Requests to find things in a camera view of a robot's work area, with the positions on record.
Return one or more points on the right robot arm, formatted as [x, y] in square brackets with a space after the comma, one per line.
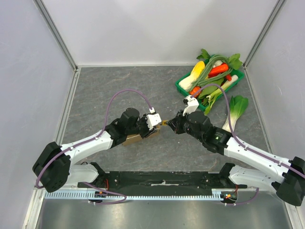
[285, 177]

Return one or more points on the bok choy toy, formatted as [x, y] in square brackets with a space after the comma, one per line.
[238, 105]

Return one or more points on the yellow utility knife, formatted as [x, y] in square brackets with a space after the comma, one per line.
[165, 122]

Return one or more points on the small orange pumpkin toy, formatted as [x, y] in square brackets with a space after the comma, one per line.
[194, 90]

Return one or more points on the green long beans toy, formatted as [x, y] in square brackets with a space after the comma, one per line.
[202, 81]

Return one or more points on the white green leek toy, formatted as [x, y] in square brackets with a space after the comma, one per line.
[213, 96]

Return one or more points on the brown cardboard express box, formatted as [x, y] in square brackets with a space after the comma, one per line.
[131, 139]

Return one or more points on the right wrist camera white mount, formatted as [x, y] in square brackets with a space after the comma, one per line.
[191, 104]

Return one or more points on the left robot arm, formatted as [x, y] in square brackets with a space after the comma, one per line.
[57, 165]

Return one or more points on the grey slotted cable duct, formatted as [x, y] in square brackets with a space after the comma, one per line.
[90, 194]

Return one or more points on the orange carrot toy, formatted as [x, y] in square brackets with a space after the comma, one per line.
[218, 70]

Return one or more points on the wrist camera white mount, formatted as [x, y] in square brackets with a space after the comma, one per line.
[153, 119]
[191, 104]

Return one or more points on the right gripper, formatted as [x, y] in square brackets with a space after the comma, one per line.
[179, 122]

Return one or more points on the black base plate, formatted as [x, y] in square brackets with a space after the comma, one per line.
[161, 182]

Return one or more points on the yellow napa cabbage toy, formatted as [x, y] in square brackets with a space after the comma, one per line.
[187, 82]

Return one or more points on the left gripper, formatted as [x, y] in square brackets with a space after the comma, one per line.
[147, 131]

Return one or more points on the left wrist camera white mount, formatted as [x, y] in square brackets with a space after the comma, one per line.
[153, 119]

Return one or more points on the green plastic tray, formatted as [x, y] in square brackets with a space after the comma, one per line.
[234, 61]

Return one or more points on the green leafy vegetable toy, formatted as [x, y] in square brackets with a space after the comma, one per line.
[204, 100]

